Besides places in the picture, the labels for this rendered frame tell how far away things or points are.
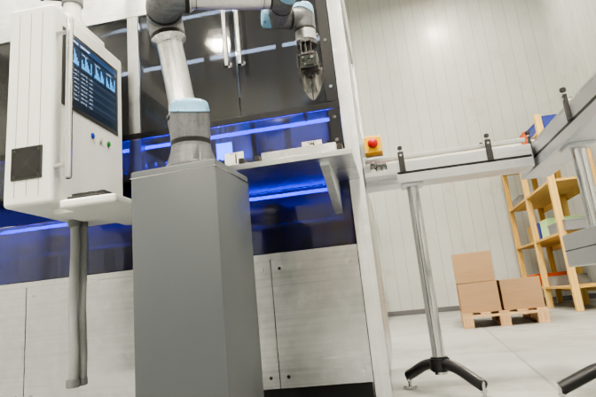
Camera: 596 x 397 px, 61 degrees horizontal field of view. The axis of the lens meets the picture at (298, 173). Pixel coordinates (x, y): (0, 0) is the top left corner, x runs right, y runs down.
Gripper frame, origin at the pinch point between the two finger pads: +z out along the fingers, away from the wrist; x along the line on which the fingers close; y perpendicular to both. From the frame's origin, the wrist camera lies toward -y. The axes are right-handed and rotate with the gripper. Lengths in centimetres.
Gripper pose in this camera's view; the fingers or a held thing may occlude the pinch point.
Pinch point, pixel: (313, 97)
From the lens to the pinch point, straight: 182.4
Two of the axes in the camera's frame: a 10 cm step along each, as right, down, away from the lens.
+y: -1.9, -2.2, -9.6
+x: 9.8, -1.4, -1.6
